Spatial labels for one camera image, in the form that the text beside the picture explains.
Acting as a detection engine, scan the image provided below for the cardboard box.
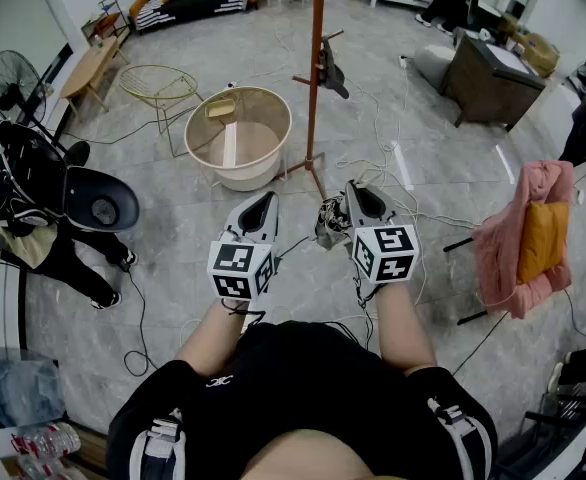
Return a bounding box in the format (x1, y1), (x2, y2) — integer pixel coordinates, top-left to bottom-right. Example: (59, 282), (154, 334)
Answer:
(501, 12), (562, 78)

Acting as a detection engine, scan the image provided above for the black floor cable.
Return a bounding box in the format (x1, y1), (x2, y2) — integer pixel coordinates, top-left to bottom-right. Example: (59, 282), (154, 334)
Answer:
(121, 266), (160, 378)

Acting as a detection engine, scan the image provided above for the clear plastic bag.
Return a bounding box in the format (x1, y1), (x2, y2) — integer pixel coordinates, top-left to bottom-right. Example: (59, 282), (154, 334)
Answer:
(0, 350), (68, 430)

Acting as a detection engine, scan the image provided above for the small yellow tray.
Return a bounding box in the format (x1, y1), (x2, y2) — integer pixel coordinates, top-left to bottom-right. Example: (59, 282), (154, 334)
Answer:
(203, 95), (238, 120)

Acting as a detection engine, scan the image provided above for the white floor cable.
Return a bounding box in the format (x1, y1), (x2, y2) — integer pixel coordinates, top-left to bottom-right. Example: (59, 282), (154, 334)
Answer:
(334, 65), (480, 230)

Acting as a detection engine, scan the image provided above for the black standing fan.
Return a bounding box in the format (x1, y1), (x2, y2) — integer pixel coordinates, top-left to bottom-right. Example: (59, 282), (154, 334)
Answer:
(0, 49), (92, 167)

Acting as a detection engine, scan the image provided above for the grey cap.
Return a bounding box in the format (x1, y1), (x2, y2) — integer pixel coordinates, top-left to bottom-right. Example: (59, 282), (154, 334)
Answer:
(319, 35), (351, 100)

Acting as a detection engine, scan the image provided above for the black and white striped blanket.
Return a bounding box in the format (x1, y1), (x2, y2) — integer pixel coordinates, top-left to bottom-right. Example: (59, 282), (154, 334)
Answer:
(135, 0), (249, 32)

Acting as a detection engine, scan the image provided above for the person's torso in black shirt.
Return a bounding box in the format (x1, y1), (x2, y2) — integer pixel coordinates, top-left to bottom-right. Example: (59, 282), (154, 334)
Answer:
(105, 319), (499, 480)

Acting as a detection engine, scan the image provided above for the pack of water bottles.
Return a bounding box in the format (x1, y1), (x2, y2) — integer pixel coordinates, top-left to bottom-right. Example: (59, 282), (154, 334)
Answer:
(11, 421), (83, 480)

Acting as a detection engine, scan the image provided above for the light wooden coffee table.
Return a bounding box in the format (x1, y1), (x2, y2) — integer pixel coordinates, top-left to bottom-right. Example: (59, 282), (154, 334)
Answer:
(60, 35), (131, 117)

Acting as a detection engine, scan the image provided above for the small metal shelf rack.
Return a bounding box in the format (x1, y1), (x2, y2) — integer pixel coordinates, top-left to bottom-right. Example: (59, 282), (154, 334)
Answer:
(81, 0), (131, 45)

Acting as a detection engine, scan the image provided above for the white shoe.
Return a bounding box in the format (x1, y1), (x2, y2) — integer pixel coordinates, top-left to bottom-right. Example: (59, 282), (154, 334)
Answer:
(547, 361), (568, 395)

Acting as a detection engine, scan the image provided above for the orange wooden coat stand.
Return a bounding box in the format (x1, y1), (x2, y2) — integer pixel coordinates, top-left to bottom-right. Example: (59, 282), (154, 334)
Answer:
(278, 0), (347, 202)

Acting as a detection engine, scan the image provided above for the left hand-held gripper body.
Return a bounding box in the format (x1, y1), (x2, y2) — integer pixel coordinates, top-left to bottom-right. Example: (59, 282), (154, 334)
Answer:
(207, 191), (280, 303)

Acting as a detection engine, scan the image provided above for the dark wooden side cabinet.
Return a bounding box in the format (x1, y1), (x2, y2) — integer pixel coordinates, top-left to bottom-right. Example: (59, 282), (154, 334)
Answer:
(439, 34), (547, 133)

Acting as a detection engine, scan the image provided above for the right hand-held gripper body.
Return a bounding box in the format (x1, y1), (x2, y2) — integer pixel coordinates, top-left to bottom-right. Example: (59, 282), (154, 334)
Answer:
(345, 180), (420, 285)

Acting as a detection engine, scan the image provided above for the person's right forearm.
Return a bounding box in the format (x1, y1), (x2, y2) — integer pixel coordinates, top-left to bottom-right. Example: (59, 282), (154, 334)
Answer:
(372, 281), (439, 372)

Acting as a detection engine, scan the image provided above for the person's left forearm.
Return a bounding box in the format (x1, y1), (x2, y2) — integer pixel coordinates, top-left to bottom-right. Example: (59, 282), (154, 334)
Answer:
(174, 297), (248, 377)

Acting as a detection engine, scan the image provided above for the gold wire round table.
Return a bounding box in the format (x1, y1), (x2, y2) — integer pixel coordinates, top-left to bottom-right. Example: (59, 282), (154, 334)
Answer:
(118, 64), (200, 158)

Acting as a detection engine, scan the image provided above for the pink padded jacket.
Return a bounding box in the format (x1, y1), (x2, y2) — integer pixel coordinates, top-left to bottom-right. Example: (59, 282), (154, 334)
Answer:
(472, 159), (575, 320)

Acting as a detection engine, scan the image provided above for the orange pillow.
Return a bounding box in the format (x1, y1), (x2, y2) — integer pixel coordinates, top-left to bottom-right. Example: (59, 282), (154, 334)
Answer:
(516, 201), (571, 286)

